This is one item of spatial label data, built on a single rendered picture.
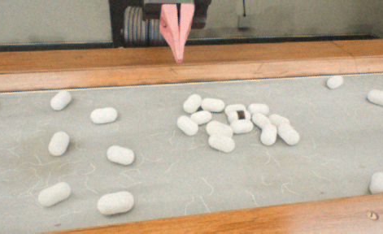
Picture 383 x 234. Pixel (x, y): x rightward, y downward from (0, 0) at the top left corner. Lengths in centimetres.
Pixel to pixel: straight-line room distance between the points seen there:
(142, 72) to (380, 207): 40
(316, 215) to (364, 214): 5
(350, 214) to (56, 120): 38
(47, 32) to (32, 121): 210
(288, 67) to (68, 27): 208
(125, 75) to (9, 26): 211
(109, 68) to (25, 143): 19
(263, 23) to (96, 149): 237
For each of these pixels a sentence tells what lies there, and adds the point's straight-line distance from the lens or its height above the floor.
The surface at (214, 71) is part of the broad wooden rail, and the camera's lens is 60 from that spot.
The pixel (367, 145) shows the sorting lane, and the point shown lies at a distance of 51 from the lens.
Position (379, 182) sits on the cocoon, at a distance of 42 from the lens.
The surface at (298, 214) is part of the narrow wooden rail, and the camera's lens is 34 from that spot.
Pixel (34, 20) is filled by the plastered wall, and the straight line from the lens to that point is 260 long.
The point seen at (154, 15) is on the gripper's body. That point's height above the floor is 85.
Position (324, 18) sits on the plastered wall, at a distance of 294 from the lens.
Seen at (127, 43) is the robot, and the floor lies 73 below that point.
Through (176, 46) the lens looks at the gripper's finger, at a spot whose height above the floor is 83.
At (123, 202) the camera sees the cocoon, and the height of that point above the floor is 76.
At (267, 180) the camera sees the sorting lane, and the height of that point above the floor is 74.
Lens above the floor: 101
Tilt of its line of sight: 32 degrees down
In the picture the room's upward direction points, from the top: 2 degrees clockwise
